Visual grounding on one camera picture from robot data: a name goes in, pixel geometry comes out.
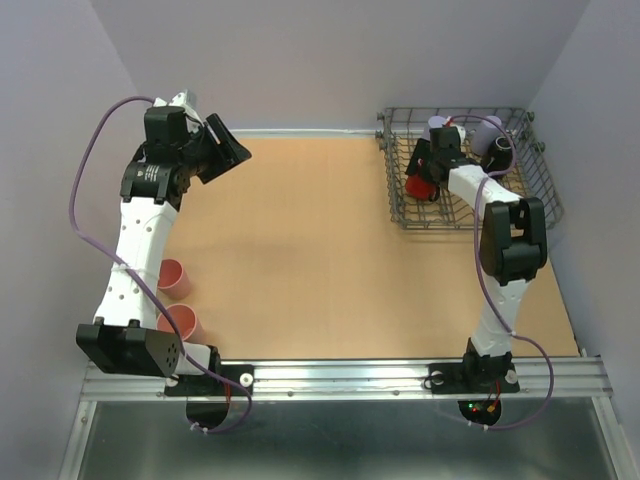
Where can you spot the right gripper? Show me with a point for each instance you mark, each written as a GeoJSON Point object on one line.
{"type": "Point", "coordinates": [422, 150]}

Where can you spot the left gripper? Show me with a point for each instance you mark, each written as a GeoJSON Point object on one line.
{"type": "Point", "coordinates": [232, 152]}

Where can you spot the red mug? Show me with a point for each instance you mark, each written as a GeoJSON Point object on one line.
{"type": "Point", "coordinates": [422, 190]}

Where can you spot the lavender plastic cup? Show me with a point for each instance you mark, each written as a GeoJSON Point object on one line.
{"type": "Point", "coordinates": [488, 129]}

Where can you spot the black mug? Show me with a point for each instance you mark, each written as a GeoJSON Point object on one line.
{"type": "Point", "coordinates": [499, 155]}

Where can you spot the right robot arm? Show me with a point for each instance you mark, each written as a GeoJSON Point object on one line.
{"type": "Point", "coordinates": [510, 247]}

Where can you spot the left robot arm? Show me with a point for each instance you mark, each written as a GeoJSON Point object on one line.
{"type": "Point", "coordinates": [122, 337]}

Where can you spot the pink cup far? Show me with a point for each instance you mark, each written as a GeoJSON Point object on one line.
{"type": "Point", "coordinates": [173, 280]}

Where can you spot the pink cup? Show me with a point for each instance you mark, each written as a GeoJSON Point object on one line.
{"type": "Point", "coordinates": [173, 280]}
{"type": "Point", "coordinates": [187, 321]}

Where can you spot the pink cup near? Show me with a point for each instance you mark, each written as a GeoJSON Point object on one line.
{"type": "Point", "coordinates": [187, 321]}

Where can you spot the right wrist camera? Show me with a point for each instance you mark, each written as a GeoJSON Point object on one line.
{"type": "Point", "coordinates": [462, 132]}

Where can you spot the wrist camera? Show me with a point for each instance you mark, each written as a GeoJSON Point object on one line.
{"type": "Point", "coordinates": [462, 132]}
{"type": "Point", "coordinates": [184, 99]}

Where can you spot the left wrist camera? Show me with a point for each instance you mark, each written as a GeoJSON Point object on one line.
{"type": "Point", "coordinates": [184, 99]}

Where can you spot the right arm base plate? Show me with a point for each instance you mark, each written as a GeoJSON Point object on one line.
{"type": "Point", "coordinates": [464, 378]}

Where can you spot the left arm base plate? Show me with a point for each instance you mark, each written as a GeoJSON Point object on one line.
{"type": "Point", "coordinates": [205, 386]}

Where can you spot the aluminium rail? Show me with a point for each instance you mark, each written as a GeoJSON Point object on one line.
{"type": "Point", "coordinates": [319, 380]}

